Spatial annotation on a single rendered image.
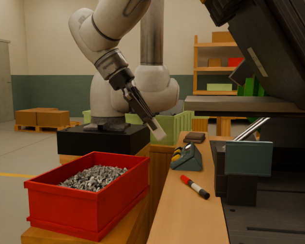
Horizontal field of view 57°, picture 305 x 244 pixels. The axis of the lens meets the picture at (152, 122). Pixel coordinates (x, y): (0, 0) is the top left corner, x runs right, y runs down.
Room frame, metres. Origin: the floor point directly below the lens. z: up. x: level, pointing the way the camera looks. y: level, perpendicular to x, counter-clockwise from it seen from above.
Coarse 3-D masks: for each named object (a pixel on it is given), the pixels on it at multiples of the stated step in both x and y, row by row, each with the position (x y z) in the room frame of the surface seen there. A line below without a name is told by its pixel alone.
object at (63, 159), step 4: (148, 144) 1.35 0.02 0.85; (144, 148) 1.28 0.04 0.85; (148, 148) 1.35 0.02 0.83; (140, 152) 1.22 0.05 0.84; (144, 152) 1.28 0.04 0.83; (60, 156) 1.16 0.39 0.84; (64, 156) 1.15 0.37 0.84; (68, 156) 1.15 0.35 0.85; (72, 156) 1.15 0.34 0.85; (76, 156) 1.14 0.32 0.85; (80, 156) 1.14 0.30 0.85; (60, 160) 1.16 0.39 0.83; (64, 160) 1.15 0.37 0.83; (68, 160) 1.15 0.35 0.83; (72, 160) 1.14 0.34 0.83
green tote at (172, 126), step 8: (88, 112) 1.77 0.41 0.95; (184, 112) 1.75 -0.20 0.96; (88, 120) 1.78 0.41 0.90; (128, 120) 1.67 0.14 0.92; (136, 120) 1.65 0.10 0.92; (160, 120) 1.59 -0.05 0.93; (168, 120) 1.57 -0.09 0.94; (176, 120) 1.60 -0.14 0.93; (184, 120) 1.77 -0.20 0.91; (168, 128) 1.57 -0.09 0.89; (176, 128) 1.60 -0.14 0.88; (184, 128) 1.77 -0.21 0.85; (152, 136) 1.61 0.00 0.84; (168, 136) 1.57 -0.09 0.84; (176, 136) 1.60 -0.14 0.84; (160, 144) 1.59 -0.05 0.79; (168, 144) 1.57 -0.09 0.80
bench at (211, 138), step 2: (210, 136) 1.40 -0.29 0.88; (212, 136) 1.40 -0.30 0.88; (214, 136) 1.40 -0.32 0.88; (216, 136) 1.40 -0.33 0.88; (218, 136) 1.40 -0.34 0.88; (220, 136) 1.40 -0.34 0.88; (210, 138) 1.34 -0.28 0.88; (212, 138) 1.34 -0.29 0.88; (214, 138) 1.34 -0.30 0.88; (216, 138) 1.34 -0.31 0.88; (218, 138) 1.34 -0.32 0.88; (220, 138) 1.34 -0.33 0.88; (222, 138) 1.34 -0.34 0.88; (224, 138) 1.34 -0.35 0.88; (226, 138) 1.34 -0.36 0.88; (228, 138) 1.34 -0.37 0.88; (230, 138) 1.34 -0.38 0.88; (232, 138) 1.34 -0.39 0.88; (256, 138) 1.34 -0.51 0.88; (258, 138) 1.34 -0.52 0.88; (224, 140) 1.30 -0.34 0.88
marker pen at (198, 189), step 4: (184, 176) 0.71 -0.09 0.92; (184, 180) 0.70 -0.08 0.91; (188, 180) 0.69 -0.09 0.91; (188, 184) 0.68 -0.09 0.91; (192, 184) 0.66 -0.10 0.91; (196, 184) 0.66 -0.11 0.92; (196, 188) 0.64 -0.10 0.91; (200, 188) 0.63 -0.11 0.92; (200, 192) 0.62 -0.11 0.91; (204, 192) 0.61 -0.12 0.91; (204, 196) 0.60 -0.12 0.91; (208, 196) 0.61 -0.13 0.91
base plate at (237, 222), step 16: (224, 144) 1.14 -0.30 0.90; (272, 176) 0.76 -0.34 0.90; (288, 176) 0.76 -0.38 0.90; (304, 176) 0.76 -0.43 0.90; (272, 192) 0.65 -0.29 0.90; (288, 192) 0.65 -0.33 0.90; (304, 192) 0.64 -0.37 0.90; (224, 208) 0.56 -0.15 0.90; (240, 208) 0.56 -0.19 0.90; (256, 208) 0.56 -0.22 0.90; (272, 208) 0.56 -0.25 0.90; (288, 208) 0.56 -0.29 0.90; (304, 208) 0.56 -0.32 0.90; (240, 224) 0.50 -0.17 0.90; (256, 224) 0.50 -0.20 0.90; (272, 224) 0.50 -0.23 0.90; (288, 224) 0.50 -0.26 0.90; (304, 224) 0.50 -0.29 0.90; (240, 240) 0.44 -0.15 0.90; (256, 240) 0.44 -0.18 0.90; (272, 240) 0.44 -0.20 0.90; (288, 240) 0.44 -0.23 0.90; (304, 240) 0.44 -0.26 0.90
